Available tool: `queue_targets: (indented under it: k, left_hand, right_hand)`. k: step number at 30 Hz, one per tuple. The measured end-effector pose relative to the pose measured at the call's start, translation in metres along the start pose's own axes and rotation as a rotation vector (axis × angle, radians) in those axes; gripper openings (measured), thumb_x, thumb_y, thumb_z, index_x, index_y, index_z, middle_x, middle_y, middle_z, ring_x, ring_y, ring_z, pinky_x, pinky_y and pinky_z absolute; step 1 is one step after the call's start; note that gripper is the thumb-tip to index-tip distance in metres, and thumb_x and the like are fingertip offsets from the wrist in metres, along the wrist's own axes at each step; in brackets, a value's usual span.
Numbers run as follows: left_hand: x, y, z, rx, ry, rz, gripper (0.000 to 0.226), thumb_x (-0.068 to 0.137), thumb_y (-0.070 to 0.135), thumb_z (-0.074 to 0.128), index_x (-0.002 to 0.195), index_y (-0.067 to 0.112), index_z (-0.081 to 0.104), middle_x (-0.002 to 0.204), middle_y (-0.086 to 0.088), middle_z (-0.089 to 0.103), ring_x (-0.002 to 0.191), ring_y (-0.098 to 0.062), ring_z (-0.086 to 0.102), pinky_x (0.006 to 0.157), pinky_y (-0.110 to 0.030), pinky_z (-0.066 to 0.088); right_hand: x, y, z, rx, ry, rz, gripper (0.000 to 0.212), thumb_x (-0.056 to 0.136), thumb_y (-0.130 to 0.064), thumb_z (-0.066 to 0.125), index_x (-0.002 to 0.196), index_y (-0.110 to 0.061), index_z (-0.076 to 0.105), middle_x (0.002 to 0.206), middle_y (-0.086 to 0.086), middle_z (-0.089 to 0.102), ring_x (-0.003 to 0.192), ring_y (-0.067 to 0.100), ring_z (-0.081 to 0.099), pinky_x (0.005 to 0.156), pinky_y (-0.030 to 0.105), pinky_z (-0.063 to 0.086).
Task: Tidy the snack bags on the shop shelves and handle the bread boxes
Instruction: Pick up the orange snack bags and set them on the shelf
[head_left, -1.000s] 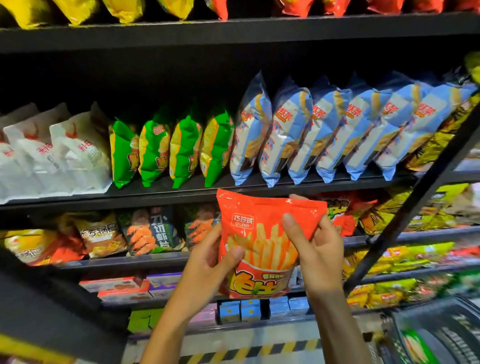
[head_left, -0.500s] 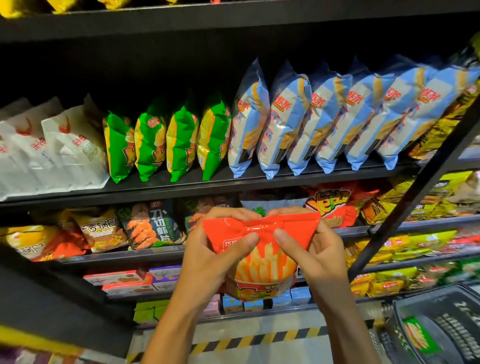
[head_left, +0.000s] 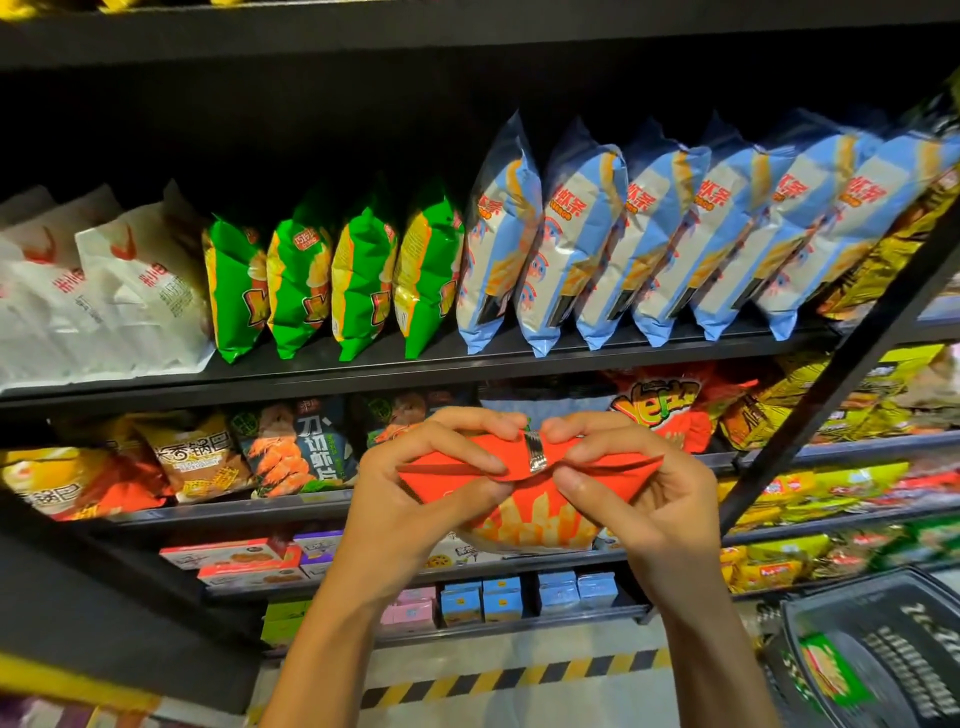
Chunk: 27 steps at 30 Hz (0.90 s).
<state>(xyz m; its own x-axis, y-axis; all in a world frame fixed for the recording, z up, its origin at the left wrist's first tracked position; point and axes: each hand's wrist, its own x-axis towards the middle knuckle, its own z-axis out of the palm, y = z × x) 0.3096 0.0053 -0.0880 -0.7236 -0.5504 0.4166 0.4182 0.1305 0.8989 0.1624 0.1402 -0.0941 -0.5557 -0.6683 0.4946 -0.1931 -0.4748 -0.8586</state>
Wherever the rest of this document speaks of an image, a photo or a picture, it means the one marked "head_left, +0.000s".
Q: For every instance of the person's right hand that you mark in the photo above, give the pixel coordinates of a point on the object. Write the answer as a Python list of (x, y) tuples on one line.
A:
[(668, 518)]

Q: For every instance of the black metal shelf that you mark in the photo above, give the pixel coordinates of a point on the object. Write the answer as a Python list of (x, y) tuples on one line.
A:
[(300, 375)]

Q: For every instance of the row of orange chip bags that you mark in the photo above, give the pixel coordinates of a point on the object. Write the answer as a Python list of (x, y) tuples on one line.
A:
[(660, 402)]

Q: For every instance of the noodle packets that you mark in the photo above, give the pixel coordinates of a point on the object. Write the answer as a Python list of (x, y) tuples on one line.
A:
[(923, 483), (900, 263)]

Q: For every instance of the tan snack bag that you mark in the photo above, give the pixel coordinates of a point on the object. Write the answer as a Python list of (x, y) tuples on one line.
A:
[(195, 458)]

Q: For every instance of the green fries snack bag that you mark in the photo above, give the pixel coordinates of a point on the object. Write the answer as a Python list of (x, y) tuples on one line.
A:
[(833, 668), (237, 293), (428, 270), (365, 278), (300, 285)]

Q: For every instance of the dark shrimp chip bags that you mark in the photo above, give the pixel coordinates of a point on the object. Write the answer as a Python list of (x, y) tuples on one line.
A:
[(398, 413), (540, 402), (300, 447)]

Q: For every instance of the blue puffed snack bag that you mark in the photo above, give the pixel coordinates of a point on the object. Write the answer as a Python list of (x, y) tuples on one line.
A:
[(870, 210), (795, 218), (720, 225), (570, 233), (495, 233), (645, 225)]

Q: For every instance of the row of small blue boxes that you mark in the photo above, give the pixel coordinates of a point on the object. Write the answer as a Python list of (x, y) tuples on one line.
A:
[(518, 597)]

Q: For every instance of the row of plain white bags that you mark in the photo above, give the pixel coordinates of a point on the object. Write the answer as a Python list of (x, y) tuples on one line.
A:
[(90, 285)]

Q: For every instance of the orange yellow snack bag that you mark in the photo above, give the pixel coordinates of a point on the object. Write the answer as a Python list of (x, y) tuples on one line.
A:
[(68, 483)]

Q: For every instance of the black shopping basket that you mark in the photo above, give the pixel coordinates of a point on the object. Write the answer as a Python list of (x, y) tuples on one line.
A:
[(900, 660)]

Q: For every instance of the person's left hand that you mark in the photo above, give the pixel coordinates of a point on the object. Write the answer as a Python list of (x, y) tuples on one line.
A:
[(398, 518)]

